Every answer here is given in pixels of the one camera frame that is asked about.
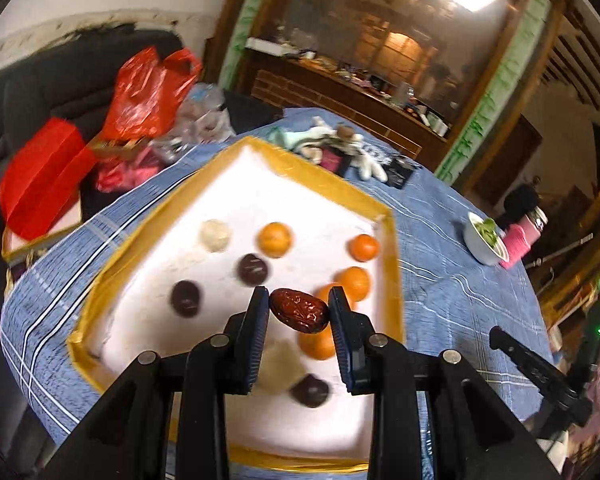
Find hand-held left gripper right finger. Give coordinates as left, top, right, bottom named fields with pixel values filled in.
left=328, top=286, right=563, bottom=480

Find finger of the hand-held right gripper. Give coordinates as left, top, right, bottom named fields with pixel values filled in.
left=490, top=326, right=593, bottom=423

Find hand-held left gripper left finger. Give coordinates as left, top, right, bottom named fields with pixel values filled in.
left=37, top=286, right=271, bottom=480

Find orange mandarin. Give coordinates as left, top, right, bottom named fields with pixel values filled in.
left=334, top=266, right=371, bottom=302
left=347, top=233, right=381, bottom=263
left=298, top=329, right=339, bottom=362
left=257, top=221, right=295, bottom=259
left=314, top=282, right=355, bottom=313

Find large white sugarcane chunk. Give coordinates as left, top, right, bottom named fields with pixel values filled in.
left=257, top=337, right=308, bottom=393

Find red date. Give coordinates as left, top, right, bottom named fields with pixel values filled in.
left=269, top=288, right=331, bottom=334

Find dark purple plum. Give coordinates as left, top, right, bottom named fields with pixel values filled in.
left=235, top=253, right=270, bottom=287
left=289, top=373, right=331, bottom=408
left=170, top=280, right=203, bottom=319

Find small white sugarcane chunk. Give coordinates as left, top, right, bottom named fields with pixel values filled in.
left=199, top=219, right=233, bottom=253

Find white foam box yellow tape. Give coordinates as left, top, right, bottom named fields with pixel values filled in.
left=66, top=135, right=406, bottom=473

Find blue plaid tablecloth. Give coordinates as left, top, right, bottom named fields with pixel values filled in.
left=0, top=107, right=556, bottom=480

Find pink knitted bottle sleeve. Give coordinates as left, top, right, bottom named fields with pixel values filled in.
left=500, top=223, right=533, bottom=270

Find white bowl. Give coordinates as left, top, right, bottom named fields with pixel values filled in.
left=462, top=211, right=510, bottom=267

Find pink water bottle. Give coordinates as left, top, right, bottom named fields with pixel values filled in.
left=500, top=205, right=548, bottom=270

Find green leafy vegetables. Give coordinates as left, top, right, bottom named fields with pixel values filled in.
left=477, top=217, right=506, bottom=248

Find black device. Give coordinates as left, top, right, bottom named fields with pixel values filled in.
left=385, top=155, right=423, bottom=191

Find dark card packet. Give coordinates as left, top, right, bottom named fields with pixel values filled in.
left=320, top=147, right=353, bottom=176

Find white plush toy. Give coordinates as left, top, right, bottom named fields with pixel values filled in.
left=300, top=116, right=388, bottom=181

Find pale green plush toy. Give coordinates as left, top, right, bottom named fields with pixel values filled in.
left=267, top=125, right=331, bottom=153

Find pink plastic bag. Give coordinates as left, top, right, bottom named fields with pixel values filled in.
left=95, top=145, right=176, bottom=193

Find clear plastic bag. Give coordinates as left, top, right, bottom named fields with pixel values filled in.
left=150, top=82, right=238, bottom=161

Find red gift box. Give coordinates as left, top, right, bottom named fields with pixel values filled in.
left=0, top=117, right=98, bottom=263

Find red plastic bag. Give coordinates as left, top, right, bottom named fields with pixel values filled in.
left=102, top=46, right=203, bottom=143

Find wooden framed glass partition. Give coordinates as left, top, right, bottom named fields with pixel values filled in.
left=215, top=0, right=576, bottom=196

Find black sofa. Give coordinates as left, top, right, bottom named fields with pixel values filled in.
left=0, top=27, right=191, bottom=480

